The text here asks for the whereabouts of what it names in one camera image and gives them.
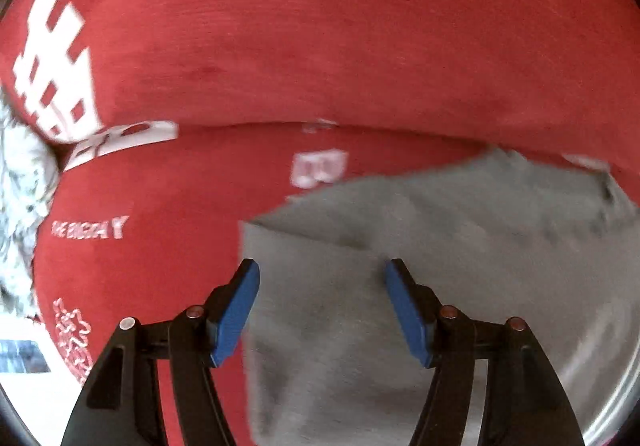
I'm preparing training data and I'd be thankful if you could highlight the red printed blanket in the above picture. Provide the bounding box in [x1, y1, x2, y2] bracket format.
[0, 0, 640, 446]

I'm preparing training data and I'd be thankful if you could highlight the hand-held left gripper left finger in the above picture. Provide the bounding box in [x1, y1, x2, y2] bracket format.
[61, 258, 261, 446]

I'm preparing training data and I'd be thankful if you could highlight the blue grey object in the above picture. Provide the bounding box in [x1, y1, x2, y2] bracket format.
[0, 338, 54, 375]

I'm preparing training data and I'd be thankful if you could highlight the grey sweater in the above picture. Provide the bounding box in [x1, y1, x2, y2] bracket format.
[240, 146, 640, 446]

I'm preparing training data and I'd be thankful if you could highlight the white grey patterned cloth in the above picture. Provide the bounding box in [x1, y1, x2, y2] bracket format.
[0, 86, 59, 323]

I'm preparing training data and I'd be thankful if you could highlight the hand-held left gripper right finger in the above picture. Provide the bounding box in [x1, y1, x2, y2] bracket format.
[384, 258, 586, 446]

